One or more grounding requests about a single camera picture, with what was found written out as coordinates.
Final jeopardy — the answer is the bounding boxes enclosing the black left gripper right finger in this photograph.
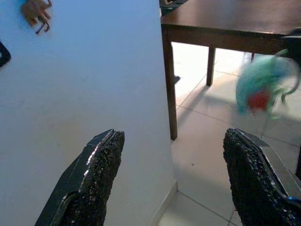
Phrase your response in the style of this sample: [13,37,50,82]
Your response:
[222,128,301,226]

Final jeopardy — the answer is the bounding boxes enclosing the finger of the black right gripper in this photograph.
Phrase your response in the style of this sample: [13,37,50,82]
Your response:
[281,27,301,65]

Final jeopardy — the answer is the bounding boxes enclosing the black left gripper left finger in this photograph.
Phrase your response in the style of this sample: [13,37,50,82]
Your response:
[34,129,125,226]

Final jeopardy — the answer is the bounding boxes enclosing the green plush keychain with keys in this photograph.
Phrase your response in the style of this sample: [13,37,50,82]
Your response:
[235,48,301,121]

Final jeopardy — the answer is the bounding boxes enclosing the dark brown wooden table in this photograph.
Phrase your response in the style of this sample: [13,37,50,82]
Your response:
[160,0,301,141]

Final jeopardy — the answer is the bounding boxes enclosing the dark item on table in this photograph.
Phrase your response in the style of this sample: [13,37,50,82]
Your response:
[159,0,189,16]

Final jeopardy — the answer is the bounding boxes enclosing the black wall-mounted device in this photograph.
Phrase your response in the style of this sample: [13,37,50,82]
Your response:
[0,41,12,69]

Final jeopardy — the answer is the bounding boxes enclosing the brown animal-shaped wall hook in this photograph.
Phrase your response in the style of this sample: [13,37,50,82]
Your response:
[21,0,54,35]

